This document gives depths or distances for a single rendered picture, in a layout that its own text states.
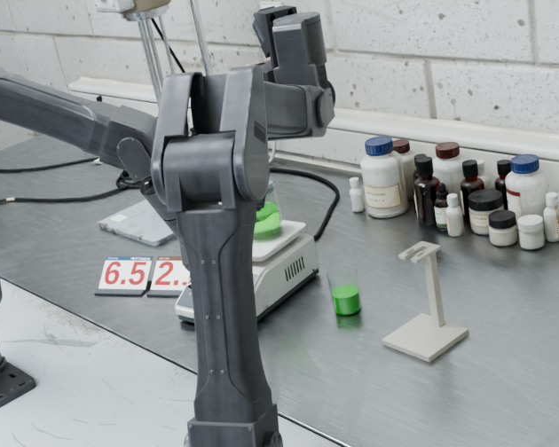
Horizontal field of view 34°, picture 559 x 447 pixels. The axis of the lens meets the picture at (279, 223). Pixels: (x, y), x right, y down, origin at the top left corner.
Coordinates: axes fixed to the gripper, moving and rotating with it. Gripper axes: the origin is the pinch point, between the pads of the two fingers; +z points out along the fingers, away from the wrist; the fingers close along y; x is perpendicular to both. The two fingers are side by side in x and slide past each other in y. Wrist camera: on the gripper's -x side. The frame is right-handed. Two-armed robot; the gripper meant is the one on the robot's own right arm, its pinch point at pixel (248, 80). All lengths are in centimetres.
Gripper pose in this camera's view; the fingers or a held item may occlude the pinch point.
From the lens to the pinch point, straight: 129.4
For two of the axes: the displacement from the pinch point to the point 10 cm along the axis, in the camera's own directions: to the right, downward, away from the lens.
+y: -8.8, 3.1, -3.6
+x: 1.7, 9.2, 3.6
